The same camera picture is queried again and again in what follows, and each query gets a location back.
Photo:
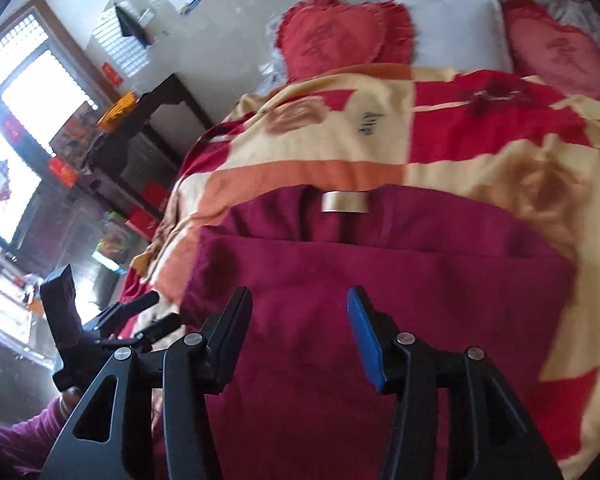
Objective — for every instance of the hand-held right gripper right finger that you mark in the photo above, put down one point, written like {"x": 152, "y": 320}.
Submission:
{"x": 367, "y": 345}

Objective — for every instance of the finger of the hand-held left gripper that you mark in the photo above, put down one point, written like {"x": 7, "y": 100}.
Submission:
{"x": 160, "y": 329}
{"x": 130, "y": 310}

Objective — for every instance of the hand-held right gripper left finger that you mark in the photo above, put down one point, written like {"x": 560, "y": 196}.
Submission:
{"x": 231, "y": 321}

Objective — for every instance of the maroon garment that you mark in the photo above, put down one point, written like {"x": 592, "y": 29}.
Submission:
{"x": 305, "y": 320}

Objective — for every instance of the colourful printed bag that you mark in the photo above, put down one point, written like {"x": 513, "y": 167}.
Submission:
{"x": 120, "y": 240}

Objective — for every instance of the red box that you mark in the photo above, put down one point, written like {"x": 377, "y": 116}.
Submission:
{"x": 147, "y": 207}

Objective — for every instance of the red packet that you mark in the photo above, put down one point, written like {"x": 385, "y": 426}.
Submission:
{"x": 62, "y": 172}

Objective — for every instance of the colourful printed box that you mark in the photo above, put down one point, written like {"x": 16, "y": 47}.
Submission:
{"x": 75, "y": 132}

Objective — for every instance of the dark wooden table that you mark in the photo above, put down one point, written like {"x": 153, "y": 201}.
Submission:
{"x": 150, "y": 125}

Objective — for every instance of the orange box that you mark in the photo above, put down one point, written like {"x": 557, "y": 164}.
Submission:
{"x": 117, "y": 110}

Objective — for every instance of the red and yellow printed blanket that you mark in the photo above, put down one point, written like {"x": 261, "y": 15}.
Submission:
{"x": 480, "y": 140}

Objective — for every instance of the black hanging cloth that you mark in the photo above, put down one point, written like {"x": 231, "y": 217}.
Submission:
{"x": 130, "y": 25}

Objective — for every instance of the red heart-shaped pillow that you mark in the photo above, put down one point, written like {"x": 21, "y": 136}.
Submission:
{"x": 330, "y": 35}
{"x": 560, "y": 50}

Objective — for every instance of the white pillow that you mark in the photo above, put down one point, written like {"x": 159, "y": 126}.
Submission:
{"x": 455, "y": 30}

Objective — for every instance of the window with lattice frame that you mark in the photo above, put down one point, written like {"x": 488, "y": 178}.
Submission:
{"x": 25, "y": 100}

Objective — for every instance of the red wall sticker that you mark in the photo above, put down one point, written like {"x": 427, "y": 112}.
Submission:
{"x": 112, "y": 74}

